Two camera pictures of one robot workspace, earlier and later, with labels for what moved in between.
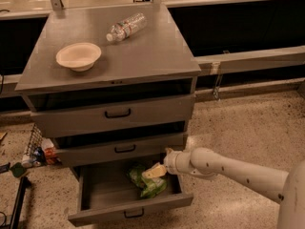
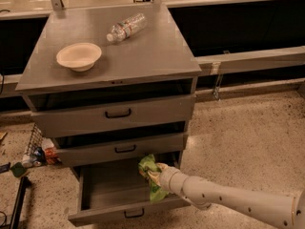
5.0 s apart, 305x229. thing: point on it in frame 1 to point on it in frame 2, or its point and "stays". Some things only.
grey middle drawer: x=87 y=150 stays
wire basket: x=35 y=140 stays
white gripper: x=172 y=163 to x=167 y=178
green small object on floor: x=18 y=169 stays
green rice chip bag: x=148 y=186 to x=157 y=192
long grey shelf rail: x=250 y=60 stays
